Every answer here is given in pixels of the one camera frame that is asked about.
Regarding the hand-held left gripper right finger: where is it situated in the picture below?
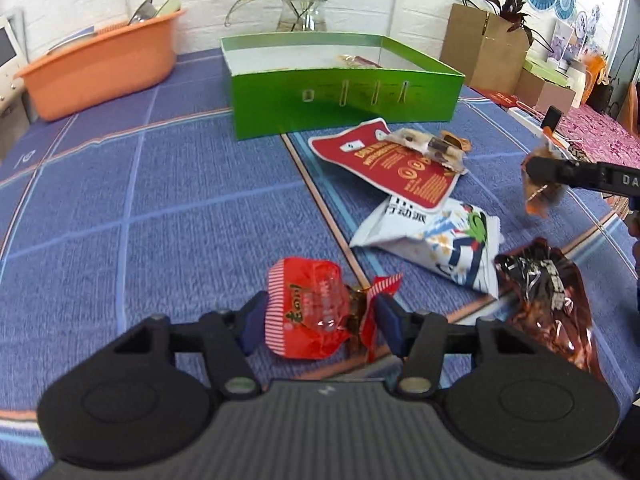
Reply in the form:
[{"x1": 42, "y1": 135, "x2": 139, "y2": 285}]
[{"x1": 374, "y1": 292, "x2": 538, "y2": 396}]

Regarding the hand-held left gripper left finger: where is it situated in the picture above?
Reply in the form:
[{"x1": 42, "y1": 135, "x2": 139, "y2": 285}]
[{"x1": 107, "y1": 290, "x2": 271, "y2": 396}]

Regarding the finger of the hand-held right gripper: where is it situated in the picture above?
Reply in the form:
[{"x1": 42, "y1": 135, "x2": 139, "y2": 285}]
[{"x1": 527, "y1": 156, "x2": 603, "y2": 192}]

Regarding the clear brown snack packet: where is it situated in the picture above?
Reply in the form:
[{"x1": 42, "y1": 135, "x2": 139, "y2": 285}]
[{"x1": 520, "y1": 140, "x2": 573, "y2": 218}]

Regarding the red striped snack packet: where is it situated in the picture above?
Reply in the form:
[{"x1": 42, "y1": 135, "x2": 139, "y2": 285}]
[{"x1": 266, "y1": 256, "x2": 404, "y2": 363}]

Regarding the white green snack packet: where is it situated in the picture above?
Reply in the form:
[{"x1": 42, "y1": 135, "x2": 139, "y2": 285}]
[{"x1": 349, "y1": 196, "x2": 502, "y2": 300}]

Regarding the dark foil snack packet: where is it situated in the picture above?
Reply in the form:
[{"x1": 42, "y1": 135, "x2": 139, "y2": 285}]
[{"x1": 494, "y1": 237, "x2": 603, "y2": 391}]

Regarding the clear packet of dark snacks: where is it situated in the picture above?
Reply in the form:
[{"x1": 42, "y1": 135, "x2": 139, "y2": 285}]
[{"x1": 385, "y1": 127, "x2": 473, "y2": 175}]

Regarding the red snack pouch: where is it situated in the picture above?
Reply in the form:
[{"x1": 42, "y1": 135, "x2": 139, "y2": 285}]
[{"x1": 307, "y1": 117, "x2": 468, "y2": 211}]

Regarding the green cardboard box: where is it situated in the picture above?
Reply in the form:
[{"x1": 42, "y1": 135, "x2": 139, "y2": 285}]
[{"x1": 220, "y1": 31, "x2": 466, "y2": 140}]

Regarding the pink floral cloth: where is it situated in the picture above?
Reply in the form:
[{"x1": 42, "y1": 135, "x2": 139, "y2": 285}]
[{"x1": 557, "y1": 101, "x2": 640, "y2": 166}]

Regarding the white power strip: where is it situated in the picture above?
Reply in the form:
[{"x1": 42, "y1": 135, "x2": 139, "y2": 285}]
[{"x1": 507, "y1": 105, "x2": 586, "y2": 153}]

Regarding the plain cardboard box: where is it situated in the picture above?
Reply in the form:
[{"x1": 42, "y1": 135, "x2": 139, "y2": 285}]
[{"x1": 515, "y1": 67, "x2": 576, "y2": 113}]

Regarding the red booklet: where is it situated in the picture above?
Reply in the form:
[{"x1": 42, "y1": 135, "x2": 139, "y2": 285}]
[{"x1": 470, "y1": 85, "x2": 521, "y2": 108}]

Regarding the green white gift box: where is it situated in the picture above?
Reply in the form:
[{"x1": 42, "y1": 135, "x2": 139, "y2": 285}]
[{"x1": 522, "y1": 56, "x2": 573, "y2": 78}]

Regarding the white desk calendar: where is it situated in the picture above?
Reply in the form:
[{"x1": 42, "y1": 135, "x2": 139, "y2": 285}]
[{"x1": 550, "y1": 20, "x2": 576, "y2": 68}]

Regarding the brown paper bag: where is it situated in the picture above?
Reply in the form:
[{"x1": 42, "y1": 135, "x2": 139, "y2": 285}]
[{"x1": 440, "y1": 0, "x2": 535, "y2": 93}]

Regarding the blue checked tablecloth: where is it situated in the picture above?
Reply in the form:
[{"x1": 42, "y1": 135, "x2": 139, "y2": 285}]
[{"x1": 0, "y1": 47, "x2": 640, "y2": 466}]

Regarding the purple leaf plant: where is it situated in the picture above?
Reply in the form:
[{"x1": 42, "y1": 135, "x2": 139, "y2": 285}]
[{"x1": 492, "y1": 0, "x2": 538, "y2": 46}]

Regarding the orange plastic basin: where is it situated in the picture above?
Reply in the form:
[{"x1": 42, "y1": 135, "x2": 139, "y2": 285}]
[{"x1": 17, "y1": 8, "x2": 187, "y2": 122}]

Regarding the blue white plate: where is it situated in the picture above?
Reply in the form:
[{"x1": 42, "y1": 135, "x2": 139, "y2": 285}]
[{"x1": 47, "y1": 25, "x2": 98, "y2": 53}]

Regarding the white appliance with screen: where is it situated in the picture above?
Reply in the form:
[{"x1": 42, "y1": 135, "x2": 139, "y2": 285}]
[{"x1": 0, "y1": 7, "x2": 31, "y2": 111}]

